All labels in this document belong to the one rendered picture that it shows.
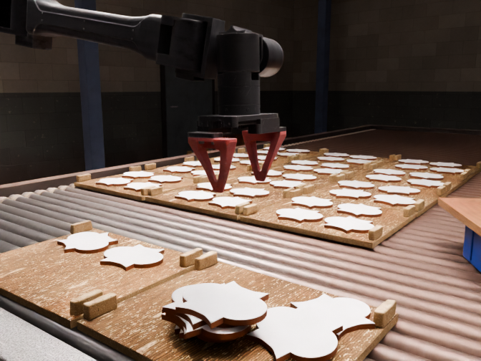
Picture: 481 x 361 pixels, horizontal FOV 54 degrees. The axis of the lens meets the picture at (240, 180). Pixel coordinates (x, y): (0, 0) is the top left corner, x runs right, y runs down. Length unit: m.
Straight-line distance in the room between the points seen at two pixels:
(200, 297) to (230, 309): 0.06
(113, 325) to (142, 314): 0.05
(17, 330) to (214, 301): 0.35
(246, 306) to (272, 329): 0.06
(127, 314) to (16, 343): 0.17
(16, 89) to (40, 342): 5.53
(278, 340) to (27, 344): 0.39
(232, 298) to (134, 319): 0.18
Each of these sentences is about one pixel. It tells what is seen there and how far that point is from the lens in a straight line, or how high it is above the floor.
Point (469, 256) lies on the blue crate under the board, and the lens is 1.18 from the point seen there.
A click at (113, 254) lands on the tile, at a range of 1.10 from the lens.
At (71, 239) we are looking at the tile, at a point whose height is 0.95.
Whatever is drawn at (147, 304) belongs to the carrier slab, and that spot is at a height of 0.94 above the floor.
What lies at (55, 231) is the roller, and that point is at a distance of 1.42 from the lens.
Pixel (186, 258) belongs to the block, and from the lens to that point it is 1.01.
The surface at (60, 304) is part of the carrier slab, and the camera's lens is 0.91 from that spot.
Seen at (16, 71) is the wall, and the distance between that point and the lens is 6.27.
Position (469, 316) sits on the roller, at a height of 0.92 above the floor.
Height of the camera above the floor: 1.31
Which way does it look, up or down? 11 degrees down
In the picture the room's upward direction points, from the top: straight up
